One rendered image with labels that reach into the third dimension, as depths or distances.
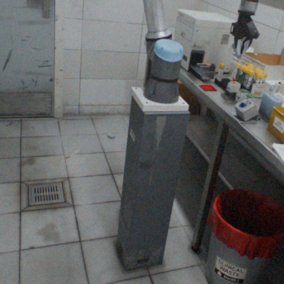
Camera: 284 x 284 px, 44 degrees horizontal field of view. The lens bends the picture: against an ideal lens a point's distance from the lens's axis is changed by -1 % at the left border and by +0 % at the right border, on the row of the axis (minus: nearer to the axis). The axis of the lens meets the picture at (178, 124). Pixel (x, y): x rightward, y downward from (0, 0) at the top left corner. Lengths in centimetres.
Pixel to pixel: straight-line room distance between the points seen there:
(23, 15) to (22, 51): 28
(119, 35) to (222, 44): 137
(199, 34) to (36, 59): 159
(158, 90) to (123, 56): 187
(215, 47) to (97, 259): 130
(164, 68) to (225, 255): 89
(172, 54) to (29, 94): 202
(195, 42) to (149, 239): 106
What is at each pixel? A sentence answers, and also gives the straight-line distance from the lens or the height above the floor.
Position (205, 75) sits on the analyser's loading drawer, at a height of 92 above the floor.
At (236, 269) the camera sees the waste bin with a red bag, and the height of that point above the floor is 21.
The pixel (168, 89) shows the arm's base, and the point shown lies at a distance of 142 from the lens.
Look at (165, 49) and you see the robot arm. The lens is 138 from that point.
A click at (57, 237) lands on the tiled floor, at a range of 208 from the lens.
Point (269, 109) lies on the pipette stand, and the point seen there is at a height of 93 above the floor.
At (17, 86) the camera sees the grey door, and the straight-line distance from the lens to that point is 320.
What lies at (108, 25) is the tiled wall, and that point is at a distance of 317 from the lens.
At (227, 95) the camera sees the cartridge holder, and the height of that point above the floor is 89.
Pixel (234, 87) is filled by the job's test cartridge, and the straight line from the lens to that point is 168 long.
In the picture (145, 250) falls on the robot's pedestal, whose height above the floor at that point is 12.
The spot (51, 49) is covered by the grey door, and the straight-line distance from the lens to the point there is 310.
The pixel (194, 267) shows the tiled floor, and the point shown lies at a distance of 199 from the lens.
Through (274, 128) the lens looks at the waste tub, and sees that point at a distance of 142.
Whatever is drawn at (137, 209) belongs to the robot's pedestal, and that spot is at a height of 39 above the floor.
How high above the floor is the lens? 144
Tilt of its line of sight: 25 degrees down
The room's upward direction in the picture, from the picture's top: 10 degrees clockwise
